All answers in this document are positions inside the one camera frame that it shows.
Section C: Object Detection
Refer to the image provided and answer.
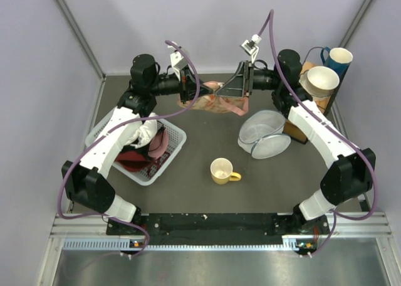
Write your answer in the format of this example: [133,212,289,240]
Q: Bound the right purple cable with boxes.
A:
[258,9,380,258]

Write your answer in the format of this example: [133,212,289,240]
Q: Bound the white garment in basket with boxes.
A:
[125,119,158,149]

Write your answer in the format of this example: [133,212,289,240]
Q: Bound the white mesh laundry bag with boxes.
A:
[237,110,291,160]

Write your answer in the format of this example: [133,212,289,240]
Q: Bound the pink bra in basket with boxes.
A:
[148,130,169,159]

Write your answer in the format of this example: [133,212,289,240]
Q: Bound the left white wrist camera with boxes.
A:
[167,45,188,80]

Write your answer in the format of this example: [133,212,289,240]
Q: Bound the white plastic basket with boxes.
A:
[85,109,188,186]

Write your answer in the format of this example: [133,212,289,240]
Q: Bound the dark red bra in basket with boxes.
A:
[115,151,150,172]

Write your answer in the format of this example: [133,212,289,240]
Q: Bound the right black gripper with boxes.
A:
[216,61,283,99]

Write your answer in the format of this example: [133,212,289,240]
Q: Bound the wooden black frame shelf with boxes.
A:
[283,46,339,144]

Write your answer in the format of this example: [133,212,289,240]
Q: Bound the purple cable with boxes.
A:
[56,40,201,258]
[258,9,380,258]

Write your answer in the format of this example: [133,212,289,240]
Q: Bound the peach floral laundry bag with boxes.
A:
[191,95,249,116]

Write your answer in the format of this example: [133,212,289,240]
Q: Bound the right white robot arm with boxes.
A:
[215,49,377,233]

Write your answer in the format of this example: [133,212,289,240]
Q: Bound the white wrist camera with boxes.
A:
[167,45,188,80]
[241,34,261,64]

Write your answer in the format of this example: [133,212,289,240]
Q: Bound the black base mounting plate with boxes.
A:
[106,212,330,245]

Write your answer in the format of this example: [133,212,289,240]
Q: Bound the blue white mug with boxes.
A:
[320,47,353,78]

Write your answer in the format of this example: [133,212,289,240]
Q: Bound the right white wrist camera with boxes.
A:
[241,34,261,64]

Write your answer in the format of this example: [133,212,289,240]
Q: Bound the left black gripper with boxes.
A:
[148,65,213,104]

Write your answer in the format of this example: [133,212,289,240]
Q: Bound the yellow mug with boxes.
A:
[210,158,242,185]

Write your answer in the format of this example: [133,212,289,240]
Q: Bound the white bowl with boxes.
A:
[299,66,340,98]

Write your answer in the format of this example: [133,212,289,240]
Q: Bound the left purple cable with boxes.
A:
[56,40,201,258]

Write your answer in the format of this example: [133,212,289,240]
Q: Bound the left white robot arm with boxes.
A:
[57,46,213,234]

